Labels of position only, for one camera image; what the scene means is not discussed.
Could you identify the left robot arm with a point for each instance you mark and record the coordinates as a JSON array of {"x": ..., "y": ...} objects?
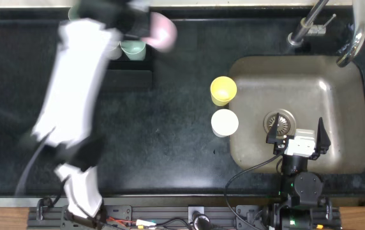
[{"x": 74, "y": 83}]

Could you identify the steel sink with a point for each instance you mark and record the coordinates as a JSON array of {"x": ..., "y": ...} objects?
[{"x": 329, "y": 96}]

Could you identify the steel tap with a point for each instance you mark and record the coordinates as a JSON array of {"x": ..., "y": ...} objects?
[{"x": 295, "y": 38}]

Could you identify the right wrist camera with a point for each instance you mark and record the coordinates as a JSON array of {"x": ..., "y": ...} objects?
[{"x": 301, "y": 143}]

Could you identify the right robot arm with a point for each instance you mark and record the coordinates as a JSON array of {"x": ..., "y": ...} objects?
[{"x": 307, "y": 185}]

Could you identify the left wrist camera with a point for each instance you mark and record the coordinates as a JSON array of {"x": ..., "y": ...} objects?
[{"x": 139, "y": 4}]

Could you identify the white cup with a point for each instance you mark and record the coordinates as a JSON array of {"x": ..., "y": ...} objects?
[{"x": 224, "y": 123}]

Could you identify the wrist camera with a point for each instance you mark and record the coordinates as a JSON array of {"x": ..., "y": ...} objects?
[
  {"x": 301, "y": 143},
  {"x": 139, "y": 4}
]

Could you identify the yellow cup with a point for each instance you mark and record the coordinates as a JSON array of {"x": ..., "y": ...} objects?
[{"x": 223, "y": 91}]

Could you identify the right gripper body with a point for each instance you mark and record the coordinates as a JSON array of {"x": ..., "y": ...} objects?
[{"x": 280, "y": 147}]

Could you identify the black tray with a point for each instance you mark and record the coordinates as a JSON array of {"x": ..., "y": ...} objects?
[{"x": 134, "y": 78}]

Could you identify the pink cup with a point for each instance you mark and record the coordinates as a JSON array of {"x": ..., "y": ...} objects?
[{"x": 163, "y": 32}]

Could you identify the mounting rail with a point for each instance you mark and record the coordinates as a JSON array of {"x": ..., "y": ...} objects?
[{"x": 169, "y": 217}]

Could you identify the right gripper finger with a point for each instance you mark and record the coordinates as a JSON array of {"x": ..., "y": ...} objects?
[
  {"x": 323, "y": 137},
  {"x": 273, "y": 131}
]

